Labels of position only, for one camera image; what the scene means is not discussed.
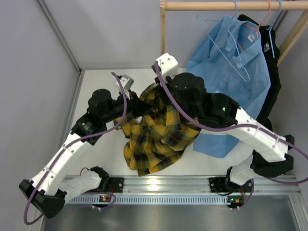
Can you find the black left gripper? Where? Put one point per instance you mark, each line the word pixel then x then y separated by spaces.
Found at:
pixel 136 107

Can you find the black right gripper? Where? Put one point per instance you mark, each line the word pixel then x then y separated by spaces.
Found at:
pixel 168 81

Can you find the yellow plaid flannel shirt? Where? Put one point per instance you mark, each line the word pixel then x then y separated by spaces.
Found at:
pixel 159 139

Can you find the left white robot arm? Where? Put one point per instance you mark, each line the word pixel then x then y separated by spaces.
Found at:
pixel 48 191

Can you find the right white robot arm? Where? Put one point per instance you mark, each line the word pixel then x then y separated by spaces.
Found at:
pixel 218 114

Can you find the light blue shirt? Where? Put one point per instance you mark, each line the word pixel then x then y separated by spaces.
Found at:
pixel 231 61

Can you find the black garment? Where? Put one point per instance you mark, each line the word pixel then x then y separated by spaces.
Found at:
pixel 272 54

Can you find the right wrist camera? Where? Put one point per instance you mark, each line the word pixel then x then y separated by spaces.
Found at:
pixel 168 65

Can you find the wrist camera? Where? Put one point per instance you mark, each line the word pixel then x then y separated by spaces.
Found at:
pixel 168 65
pixel 125 81

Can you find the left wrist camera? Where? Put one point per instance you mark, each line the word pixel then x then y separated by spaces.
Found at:
pixel 125 81

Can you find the aluminium mounting rail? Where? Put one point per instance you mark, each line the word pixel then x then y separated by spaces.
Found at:
pixel 192 185

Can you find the slotted cable duct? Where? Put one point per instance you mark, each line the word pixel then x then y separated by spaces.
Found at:
pixel 155 200

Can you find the pink wire hanger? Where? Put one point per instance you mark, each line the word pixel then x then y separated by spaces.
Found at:
pixel 256 28

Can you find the aluminium frame post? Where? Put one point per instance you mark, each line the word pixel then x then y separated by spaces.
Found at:
pixel 48 15

